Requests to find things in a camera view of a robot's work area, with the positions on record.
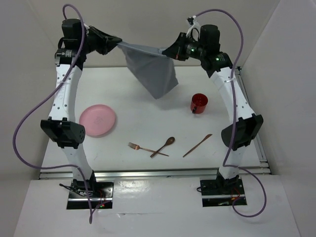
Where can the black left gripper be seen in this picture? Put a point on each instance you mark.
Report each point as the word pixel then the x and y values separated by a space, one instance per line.
pixel 106 42

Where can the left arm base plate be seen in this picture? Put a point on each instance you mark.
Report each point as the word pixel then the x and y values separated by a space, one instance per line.
pixel 102 196

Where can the grey cloth placemat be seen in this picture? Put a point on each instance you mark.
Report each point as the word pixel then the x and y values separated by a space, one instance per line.
pixel 153 70

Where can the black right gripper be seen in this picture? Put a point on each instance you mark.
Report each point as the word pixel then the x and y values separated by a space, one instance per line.
pixel 176 50

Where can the copper fork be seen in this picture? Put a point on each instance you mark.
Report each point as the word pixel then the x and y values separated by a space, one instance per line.
pixel 137 147

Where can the red mug black handle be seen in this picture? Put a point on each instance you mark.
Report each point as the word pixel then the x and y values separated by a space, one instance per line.
pixel 198 103

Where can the brown wooden spoon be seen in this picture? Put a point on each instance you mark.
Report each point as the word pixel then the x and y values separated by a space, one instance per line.
pixel 169 141

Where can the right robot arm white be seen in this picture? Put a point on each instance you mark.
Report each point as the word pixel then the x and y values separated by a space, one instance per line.
pixel 245 124

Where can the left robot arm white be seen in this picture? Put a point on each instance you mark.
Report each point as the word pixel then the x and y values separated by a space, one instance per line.
pixel 61 127

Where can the pink plate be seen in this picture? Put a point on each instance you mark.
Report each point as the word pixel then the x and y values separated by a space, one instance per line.
pixel 97 120

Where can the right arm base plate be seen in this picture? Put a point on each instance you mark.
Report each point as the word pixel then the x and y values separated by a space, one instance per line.
pixel 212 196

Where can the aluminium rail front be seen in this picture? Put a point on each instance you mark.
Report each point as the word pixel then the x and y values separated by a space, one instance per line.
pixel 151 174

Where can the copper knife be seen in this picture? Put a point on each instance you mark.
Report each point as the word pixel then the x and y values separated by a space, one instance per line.
pixel 193 148

